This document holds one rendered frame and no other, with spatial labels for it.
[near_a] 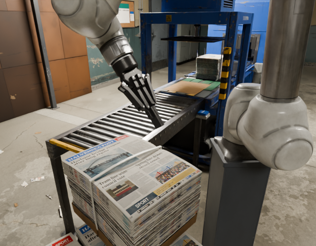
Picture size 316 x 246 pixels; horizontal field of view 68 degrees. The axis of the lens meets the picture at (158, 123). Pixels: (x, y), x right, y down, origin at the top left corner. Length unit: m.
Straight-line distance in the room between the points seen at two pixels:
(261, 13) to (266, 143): 3.85
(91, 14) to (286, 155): 0.59
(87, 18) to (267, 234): 1.93
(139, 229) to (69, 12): 0.53
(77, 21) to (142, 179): 0.44
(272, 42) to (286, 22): 0.05
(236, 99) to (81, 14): 0.58
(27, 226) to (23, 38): 3.07
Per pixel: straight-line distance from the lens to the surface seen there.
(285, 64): 0.70
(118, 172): 0.74
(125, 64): 0.72
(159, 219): 0.69
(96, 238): 0.89
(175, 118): 1.79
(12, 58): 4.42
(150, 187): 0.68
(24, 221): 2.32
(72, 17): 0.58
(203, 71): 3.08
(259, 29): 4.47
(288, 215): 2.37
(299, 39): 0.70
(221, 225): 1.15
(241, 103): 0.88
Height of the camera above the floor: 1.49
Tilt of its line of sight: 24 degrees down
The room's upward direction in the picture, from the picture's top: straight up
